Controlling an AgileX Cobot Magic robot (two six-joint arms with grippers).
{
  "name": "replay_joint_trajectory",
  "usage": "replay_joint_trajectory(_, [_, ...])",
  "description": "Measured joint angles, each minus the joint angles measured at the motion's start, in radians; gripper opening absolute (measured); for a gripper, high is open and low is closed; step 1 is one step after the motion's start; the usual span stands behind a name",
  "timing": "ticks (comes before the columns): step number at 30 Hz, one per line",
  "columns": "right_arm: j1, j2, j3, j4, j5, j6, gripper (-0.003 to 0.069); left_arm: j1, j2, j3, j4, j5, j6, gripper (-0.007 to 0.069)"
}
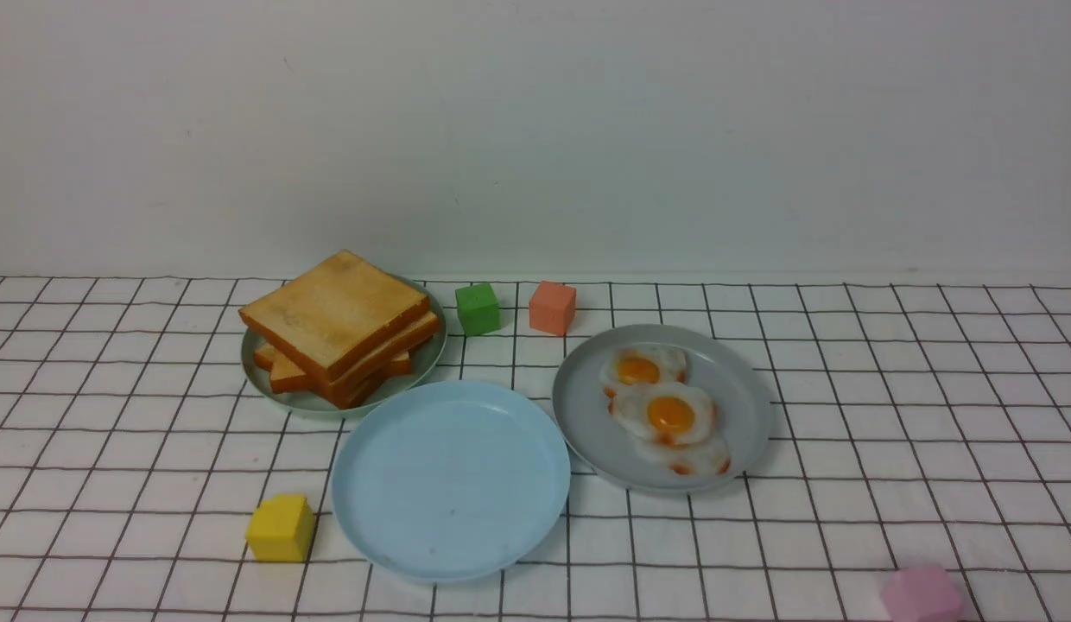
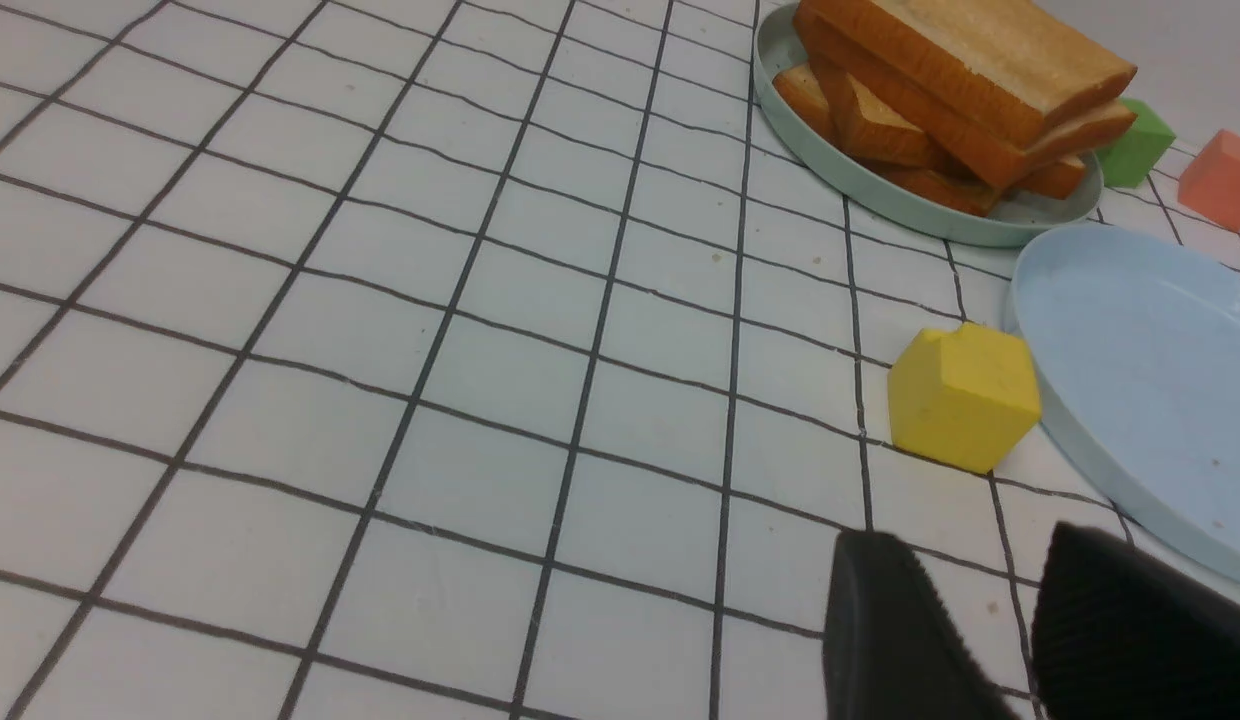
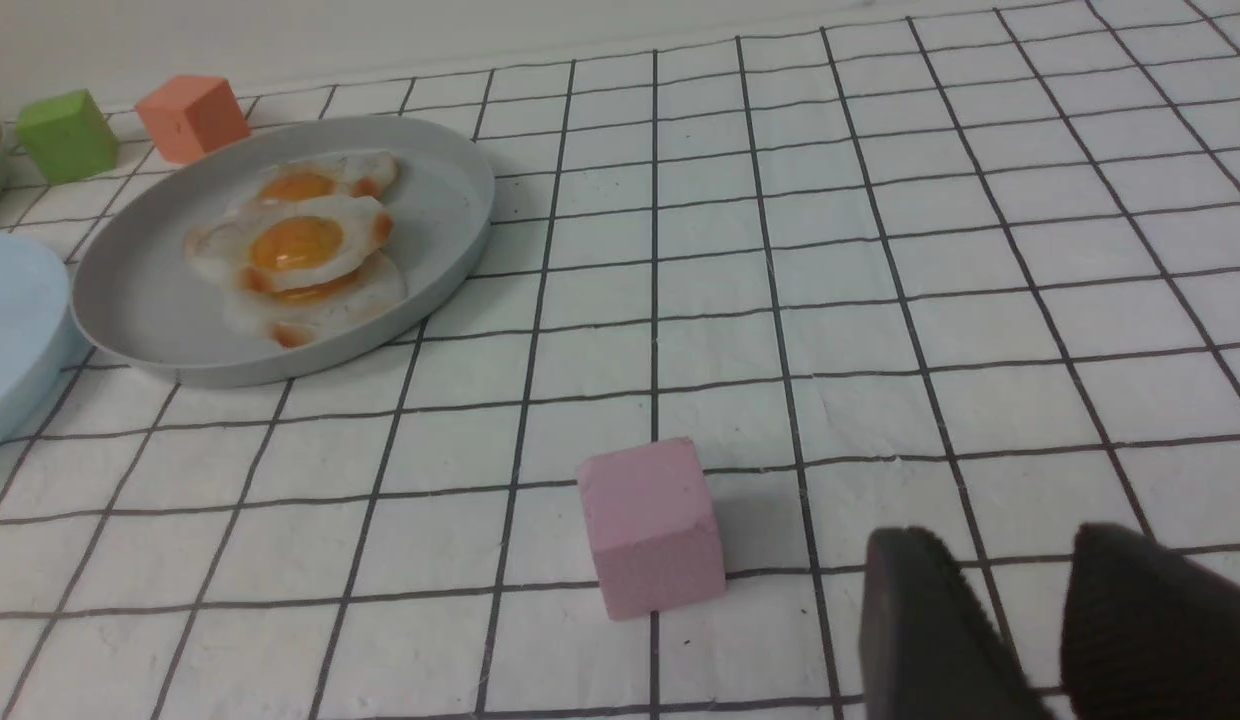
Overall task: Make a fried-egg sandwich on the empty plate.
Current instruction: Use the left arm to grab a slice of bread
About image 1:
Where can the light blue plate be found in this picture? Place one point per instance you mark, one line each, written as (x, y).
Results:
(451, 481)

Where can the grey plate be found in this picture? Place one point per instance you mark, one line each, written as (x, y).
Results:
(746, 413)

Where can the green foam cube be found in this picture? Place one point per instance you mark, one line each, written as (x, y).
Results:
(478, 309)

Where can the orange foam cube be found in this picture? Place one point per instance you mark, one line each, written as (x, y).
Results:
(552, 308)

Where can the fried egg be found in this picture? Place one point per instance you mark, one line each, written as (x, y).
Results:
(710, 457)
(668, 414)
(643, 364)

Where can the toast slice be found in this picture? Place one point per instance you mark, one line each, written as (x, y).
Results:
(332, 316)
(408, 339)
(286, 377)

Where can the pale green plate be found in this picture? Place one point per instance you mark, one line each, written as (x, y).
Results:
(313, 407)

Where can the pink foam cube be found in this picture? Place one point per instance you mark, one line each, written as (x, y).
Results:
(922, 593)

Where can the yellow foam cube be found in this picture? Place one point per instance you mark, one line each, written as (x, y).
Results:
(281, 529)

